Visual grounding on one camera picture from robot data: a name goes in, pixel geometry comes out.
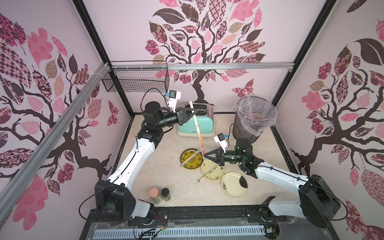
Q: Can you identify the yellow patterned plate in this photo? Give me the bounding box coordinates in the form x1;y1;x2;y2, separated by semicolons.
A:
179;148;204;170

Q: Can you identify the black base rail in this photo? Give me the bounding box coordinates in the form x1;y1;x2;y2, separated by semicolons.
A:
80;205;339;240

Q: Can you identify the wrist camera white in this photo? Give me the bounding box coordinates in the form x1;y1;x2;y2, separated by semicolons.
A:
214;133;229;153
166;90;182;113

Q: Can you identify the black lid spice jar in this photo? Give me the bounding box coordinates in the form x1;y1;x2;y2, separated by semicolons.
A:
161;188;171;201

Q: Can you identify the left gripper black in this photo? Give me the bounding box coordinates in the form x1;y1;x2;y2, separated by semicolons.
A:
157;106;198;128

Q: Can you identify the wrapped chopsticks panda wrapper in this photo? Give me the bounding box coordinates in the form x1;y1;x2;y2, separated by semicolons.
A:
197;159;226;183

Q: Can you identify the black wire wall basket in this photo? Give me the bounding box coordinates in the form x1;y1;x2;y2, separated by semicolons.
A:
102;60;170;94

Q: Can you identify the cream plate with green patch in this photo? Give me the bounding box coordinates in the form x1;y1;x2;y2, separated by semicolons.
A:
221;172;248;199

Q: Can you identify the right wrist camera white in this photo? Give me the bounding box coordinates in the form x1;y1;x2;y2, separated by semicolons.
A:
214;133;229;153

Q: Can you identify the aluminium frame bar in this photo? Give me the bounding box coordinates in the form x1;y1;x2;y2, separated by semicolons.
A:
111;62;295;71
1;63;110;223

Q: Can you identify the black mesh trash bin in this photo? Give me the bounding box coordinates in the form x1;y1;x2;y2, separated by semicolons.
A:
232;95;277;145

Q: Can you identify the pink lid spice jar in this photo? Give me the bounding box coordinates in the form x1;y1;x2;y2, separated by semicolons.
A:
149;187;162;205

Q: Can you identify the mint green toaster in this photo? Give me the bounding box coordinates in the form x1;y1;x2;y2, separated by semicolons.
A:
177;102;215;138

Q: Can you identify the aluminium frame bar left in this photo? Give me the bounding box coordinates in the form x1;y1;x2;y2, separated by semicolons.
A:
1;63;110;223

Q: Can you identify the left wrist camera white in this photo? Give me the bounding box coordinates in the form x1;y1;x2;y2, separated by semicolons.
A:
166;90;182;113

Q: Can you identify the clear plastic bin liner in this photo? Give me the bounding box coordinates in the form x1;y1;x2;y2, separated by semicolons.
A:
234;95;278;137

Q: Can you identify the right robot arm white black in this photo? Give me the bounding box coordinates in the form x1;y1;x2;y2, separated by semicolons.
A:
204;138;342;229

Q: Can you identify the aluminium frame bar rear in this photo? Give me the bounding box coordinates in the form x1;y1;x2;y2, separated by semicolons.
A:
111;62;295;71

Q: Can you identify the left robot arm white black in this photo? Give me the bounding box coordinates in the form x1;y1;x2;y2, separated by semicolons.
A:
95;102;197;221

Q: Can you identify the cream plate with calligraphy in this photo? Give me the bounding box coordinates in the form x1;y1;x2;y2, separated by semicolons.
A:
200;157;226;181

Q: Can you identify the white slotted cable duct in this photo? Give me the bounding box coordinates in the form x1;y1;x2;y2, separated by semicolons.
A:
91;226;266;240

